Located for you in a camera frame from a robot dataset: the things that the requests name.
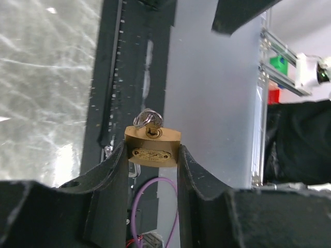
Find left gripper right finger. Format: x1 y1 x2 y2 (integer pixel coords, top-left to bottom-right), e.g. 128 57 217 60
177 146 330 247

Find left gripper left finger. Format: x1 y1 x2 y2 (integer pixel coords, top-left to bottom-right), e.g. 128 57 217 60
1 143 128 247

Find small brass padlock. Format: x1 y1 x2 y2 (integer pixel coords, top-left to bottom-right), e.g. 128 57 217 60
125 126 182 168

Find small silver keys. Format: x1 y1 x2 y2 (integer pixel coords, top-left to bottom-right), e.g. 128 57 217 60
133 108 163 129

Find red plastic block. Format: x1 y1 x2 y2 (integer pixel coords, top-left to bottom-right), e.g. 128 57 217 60
268 89 281 105

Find green plastic block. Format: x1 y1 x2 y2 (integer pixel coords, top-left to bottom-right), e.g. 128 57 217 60
269 55 288 75

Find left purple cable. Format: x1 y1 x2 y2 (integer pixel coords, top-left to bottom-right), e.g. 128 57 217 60
130 177 179 248

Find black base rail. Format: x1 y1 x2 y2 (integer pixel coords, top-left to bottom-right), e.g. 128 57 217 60
81 1 177 247

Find aluminium frame rail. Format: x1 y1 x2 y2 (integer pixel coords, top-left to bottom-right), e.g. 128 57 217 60
259 28 311 97

